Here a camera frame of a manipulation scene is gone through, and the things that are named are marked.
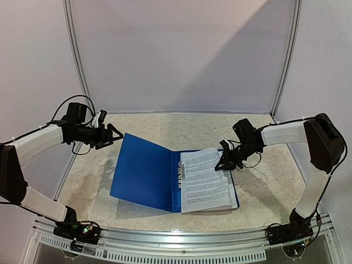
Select aluminium front rail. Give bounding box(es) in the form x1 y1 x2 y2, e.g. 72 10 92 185
23 214 344 263

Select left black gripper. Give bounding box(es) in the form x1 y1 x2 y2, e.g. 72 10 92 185
72 123 124 150

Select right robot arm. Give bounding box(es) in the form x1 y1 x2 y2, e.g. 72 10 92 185
215 113 348 240

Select printed paper sheet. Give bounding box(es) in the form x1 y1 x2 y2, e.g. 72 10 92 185
180 147 233 213
229 176 239 209

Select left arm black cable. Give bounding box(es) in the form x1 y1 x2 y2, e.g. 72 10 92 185
51 95 96 155

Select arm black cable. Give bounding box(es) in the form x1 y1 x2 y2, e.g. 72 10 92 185
241 118 349 221
51 95 96 155

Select metal folder clip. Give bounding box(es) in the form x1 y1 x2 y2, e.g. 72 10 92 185
176 160 185 189

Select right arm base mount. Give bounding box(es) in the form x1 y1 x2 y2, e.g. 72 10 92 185
265 209 322 247

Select right aluminium frame post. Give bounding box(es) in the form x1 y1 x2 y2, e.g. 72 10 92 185
270 0 302 119

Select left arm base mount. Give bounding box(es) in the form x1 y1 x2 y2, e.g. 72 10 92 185
53 206 101 245

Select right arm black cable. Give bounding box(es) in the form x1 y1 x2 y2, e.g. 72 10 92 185
241 118 349 221

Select blue plastic folder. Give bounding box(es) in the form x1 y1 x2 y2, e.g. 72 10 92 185
110 134 232 213

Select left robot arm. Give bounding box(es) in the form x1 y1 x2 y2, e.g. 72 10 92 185
1 102 124 239

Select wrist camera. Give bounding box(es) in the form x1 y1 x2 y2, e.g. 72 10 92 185
220 140 234 150
91 110 107 128

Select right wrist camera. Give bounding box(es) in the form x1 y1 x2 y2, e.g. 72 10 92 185
220 140 234 150

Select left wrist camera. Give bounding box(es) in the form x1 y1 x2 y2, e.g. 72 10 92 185
91 110 107 128

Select left aluminium frame post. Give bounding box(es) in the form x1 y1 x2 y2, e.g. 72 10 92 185
62 0 93 105

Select aluminium frame post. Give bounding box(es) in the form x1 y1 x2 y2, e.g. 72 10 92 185
270 0 302 119
62 0 93 105

